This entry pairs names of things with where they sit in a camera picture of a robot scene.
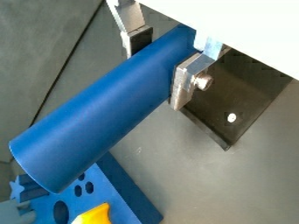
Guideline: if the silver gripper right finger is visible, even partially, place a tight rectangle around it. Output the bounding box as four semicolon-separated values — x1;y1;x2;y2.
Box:
169;37;223;110

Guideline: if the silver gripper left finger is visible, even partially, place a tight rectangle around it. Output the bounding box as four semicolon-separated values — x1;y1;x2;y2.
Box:
106;0;153;58

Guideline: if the long blue cylinder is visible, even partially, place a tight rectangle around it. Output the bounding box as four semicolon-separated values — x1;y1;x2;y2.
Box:
9;24;196;193

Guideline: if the blue peg board base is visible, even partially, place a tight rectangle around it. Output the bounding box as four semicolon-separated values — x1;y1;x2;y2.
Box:
14;153;164;224

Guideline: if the black curved cradle stand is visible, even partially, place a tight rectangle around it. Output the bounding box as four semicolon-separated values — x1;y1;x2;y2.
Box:
181;49;292;150

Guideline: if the yellow notched block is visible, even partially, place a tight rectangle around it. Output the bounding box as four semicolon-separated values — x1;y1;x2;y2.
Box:
70;203;112;224

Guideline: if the blue star peg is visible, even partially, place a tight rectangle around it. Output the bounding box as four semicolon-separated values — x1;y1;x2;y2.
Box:
9;181;24;201

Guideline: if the tall light blue block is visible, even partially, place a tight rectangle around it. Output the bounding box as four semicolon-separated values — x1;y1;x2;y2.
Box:
0;199;36;224

